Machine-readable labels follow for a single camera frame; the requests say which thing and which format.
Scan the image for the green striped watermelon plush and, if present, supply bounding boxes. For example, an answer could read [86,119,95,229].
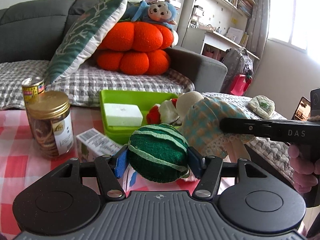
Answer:
[127,124,190,183]

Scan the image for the bunny doll blue dress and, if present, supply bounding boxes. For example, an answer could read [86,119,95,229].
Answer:
[176,91,253,163]

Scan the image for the white foam block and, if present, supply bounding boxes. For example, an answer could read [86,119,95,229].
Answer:
[104,103,143,127]

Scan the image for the santa plush toy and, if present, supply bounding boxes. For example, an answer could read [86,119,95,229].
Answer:
[146,99,182,126]

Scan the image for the right hand purple glove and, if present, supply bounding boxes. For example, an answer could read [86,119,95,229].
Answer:
[287,145,319,193]

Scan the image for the smartphone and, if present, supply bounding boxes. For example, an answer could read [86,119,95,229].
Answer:
[292,96,311,121]

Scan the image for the green plastic bin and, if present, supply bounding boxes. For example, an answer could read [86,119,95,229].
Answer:
[99,90,177,145]

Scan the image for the white blue milk carton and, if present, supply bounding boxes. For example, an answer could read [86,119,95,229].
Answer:
[76,128,137,192]

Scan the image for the grey patterned quilt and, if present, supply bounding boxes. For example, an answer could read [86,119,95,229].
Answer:
[202,92,293,186]

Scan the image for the green quilted pouch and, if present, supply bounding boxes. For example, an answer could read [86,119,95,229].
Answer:
[248,95,275,119]

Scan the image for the gold lid cookie jar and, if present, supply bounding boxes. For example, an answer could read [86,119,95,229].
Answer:
[27,91,74,159]

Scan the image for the grey checkered sofa cover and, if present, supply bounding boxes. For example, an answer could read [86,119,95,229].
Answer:
[1,60,195,110]

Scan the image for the red bag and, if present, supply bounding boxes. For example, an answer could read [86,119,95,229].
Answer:
[229,74,252,96]

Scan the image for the grey backpack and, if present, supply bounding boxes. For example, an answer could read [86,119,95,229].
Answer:
[220,47,253,94]

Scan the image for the pink checkered tablecloth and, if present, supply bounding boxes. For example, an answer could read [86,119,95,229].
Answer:
[1,106,199,239]

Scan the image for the orange pumpkin cushion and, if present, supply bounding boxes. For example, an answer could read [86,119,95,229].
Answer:
[93,21,175,76]

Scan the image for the tin can with label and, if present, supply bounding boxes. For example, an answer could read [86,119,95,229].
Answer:
[21,76,45,104]

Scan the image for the green white throw pillow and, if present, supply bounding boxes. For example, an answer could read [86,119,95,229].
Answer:
[46,0,127,83]

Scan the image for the white bookshelf desk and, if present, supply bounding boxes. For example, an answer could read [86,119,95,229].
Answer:
[177,0,256,60]

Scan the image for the blue monkey plush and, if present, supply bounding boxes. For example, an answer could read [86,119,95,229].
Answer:
[120,0,180,47]

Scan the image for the grey fabric sofa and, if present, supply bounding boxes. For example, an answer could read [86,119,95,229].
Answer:
[1,0,227,92]

